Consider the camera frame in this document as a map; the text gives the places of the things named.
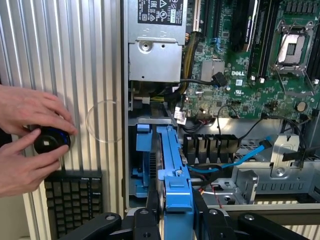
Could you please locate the metal locking lever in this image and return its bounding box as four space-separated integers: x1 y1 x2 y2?
271 21 297 76

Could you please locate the beige expansion slot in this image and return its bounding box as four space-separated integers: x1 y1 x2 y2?
191 0 202 33

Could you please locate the silver chipset heatsink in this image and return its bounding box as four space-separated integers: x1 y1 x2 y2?
200 59 226 82

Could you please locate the metal socket cover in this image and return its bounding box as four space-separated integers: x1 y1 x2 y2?
273 71 316 97

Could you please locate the thin black red wire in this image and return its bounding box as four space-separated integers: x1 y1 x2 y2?
216 103 242 141

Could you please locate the black wire with plug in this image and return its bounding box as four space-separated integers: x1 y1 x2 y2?
178 71 228 88

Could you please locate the black graphics card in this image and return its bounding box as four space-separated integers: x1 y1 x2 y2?
229 0 260 53

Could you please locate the person's right hand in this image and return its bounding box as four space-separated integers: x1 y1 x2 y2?
0 128 70 199

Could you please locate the black keyboard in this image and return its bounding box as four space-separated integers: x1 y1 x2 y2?
44 172 104 240

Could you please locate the red black twisted wire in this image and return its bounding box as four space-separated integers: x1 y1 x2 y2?
210 184 224 210

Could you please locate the open PC case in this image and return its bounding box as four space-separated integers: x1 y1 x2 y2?
119 0 320 226

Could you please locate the grey power supply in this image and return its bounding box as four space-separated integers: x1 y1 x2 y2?
126 0 187 83

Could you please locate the white barcode tag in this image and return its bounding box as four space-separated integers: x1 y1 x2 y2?
173 106 188 125

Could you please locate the clear round disc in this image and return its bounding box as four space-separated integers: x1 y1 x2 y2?
85 99 125 144

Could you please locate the blue SATA wire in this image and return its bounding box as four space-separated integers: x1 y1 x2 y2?
186 135 274 173

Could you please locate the blue disk carrier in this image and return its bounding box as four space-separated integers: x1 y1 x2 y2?
129 123 161 193

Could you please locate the black RAM slot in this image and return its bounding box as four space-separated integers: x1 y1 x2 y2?
257 0 280 84
248 0 270 82
306 34 320 85

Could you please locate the green motherboard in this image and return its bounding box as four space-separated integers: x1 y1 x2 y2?
174 0 320 123

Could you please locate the metal drive cage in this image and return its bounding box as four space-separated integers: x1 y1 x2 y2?
231 133 320 203

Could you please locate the yellow black wire bundle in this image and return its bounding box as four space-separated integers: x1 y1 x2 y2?
181 31 202 97

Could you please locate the CPU socket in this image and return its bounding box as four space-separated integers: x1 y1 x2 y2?
269 18 315 76

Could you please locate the black board wire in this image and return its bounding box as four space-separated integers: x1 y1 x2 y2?
238 116 306 152

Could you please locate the person's left hand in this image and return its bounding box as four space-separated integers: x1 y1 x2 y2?
0 84 79 137

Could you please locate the black expansion slot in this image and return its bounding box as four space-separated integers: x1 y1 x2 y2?
201 0 210 36
212 0 222 38

